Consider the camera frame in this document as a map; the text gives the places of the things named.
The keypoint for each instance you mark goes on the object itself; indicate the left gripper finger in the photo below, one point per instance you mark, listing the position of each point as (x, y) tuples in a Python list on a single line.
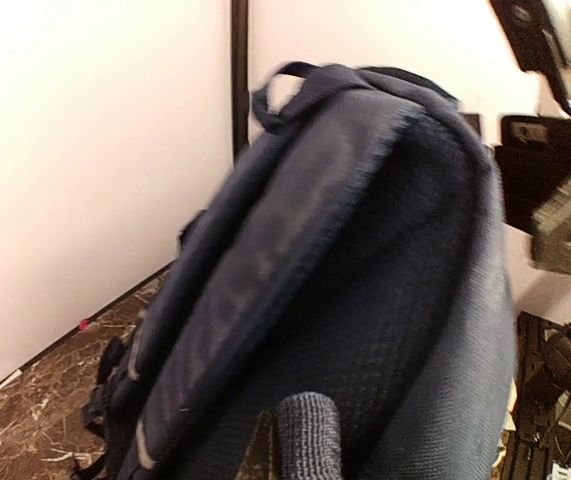
[(263, 452)]

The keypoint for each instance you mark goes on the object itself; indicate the navy blue student backpack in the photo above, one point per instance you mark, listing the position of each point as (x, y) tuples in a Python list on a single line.
[(351, 277)]

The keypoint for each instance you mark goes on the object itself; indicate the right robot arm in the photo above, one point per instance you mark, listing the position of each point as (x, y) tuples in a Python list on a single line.
[(534, 156)]

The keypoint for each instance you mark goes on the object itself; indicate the right black frame post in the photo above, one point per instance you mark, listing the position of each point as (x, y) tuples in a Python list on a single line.
[(240, 96)]

